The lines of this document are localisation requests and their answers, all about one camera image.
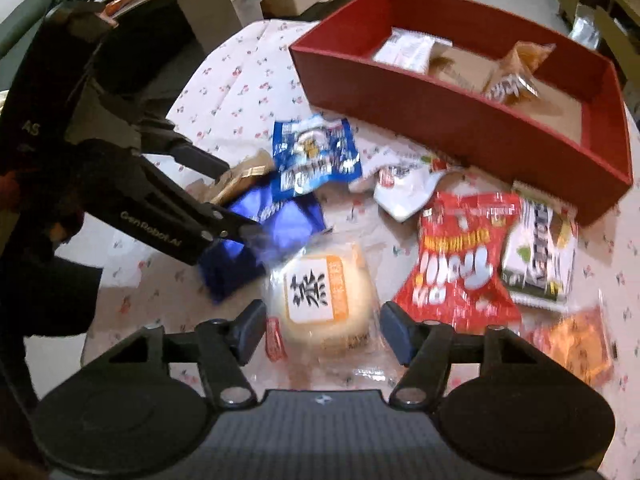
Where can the cherry print tablecloth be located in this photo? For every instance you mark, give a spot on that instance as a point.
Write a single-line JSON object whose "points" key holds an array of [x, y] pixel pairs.
{"points": [[228, 107]]}

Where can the brown small snack packet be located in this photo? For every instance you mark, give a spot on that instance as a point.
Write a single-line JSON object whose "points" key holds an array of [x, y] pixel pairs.
{"points": [[239, 178]]}

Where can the red cardboard box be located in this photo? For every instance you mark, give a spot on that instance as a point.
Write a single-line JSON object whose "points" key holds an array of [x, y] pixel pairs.
{"points": [[335, 65]]}

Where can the white red jujube packet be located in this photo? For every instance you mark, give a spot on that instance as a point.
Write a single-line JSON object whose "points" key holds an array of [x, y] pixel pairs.
{"points": [[402, 184]]}

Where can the red snack bag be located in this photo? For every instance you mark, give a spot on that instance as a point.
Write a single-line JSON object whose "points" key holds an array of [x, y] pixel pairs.
{"points": [[456, 277]]}

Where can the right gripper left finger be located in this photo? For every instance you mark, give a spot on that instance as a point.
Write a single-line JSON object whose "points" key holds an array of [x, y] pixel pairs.
{"points": [[224, 347]]}

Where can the square orange pastry packet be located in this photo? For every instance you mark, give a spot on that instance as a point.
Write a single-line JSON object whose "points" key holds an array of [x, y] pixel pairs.
{"points": [[579, 343]]}

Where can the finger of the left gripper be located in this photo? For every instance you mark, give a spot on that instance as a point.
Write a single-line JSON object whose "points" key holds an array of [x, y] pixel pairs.
{"points": [[140, 200], [159, 137]]}

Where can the blue white snack packet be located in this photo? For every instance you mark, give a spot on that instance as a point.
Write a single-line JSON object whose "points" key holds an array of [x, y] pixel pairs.
{"points": [[310, 153]]}

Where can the round bun white label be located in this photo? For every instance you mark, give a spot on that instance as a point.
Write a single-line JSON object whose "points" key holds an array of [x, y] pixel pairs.
{"points": [[321, 303]]}

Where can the cluttered side table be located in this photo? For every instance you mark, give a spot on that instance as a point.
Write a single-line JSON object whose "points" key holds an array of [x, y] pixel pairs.
{"points": [[152, 30]]}

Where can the white green wafer packet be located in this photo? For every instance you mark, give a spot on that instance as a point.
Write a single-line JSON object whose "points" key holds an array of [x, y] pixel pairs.
{"points": [[538, 257]]}

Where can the orange clear snack bag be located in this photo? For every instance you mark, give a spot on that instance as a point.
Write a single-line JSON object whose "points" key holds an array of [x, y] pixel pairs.
{"points": [[512, 81]]}

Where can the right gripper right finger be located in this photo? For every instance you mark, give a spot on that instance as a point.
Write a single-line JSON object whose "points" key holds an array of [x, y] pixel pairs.
{"points": [[424, 350]]}

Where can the dark blue foil packet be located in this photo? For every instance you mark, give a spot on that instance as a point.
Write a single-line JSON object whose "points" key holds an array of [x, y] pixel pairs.
{"points": [[281, 229]]}

